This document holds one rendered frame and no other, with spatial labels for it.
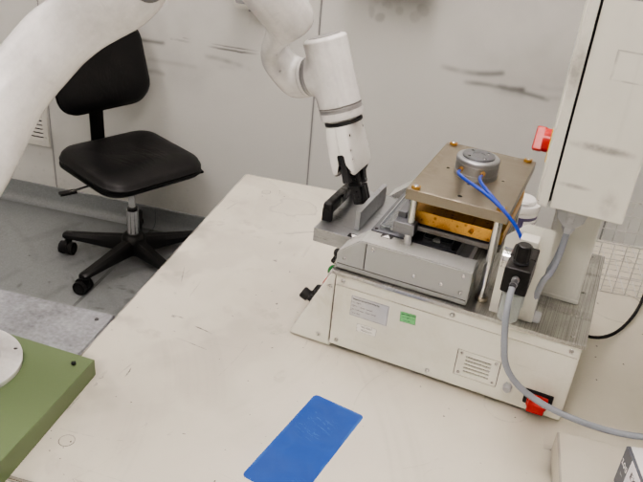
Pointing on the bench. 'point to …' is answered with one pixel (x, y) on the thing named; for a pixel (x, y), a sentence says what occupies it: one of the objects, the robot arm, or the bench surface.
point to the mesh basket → (620, 266)
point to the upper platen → (460, 225)
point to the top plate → (473, 183)
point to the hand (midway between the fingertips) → (360, 193)
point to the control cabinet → (587, 150)
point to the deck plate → (575, 327)
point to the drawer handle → (335, 202)
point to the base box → (439, 342)
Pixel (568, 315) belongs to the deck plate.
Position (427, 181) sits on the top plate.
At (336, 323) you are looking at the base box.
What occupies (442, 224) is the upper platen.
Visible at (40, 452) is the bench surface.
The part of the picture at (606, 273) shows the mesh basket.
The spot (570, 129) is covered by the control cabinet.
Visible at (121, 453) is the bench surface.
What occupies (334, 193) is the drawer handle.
